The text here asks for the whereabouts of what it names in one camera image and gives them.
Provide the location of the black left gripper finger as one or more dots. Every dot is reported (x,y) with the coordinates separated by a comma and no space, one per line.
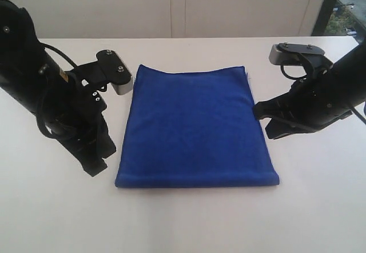
(105,145)
(88,155)

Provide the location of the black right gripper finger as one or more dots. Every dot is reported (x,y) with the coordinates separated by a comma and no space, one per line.
(279,107)
(279,127)

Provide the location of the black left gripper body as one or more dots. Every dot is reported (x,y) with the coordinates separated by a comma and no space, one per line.
(67,109)

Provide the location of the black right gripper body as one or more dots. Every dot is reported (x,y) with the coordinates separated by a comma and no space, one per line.
(322,102)

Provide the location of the blue towel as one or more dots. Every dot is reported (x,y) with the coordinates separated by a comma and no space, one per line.
(193,130)

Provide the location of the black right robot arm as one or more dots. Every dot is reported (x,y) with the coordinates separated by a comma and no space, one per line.
(312,67)

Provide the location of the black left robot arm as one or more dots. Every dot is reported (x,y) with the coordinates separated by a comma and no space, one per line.
(22,57)

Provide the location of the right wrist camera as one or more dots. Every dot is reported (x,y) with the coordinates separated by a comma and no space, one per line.
(288,53)

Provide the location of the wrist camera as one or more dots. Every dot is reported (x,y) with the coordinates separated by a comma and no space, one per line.
(288,53)
(107,69)

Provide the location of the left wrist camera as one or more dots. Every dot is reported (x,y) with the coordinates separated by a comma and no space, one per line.
(107,69)

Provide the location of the beige wall panel board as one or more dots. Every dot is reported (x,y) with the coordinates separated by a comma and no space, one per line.
(171,18)

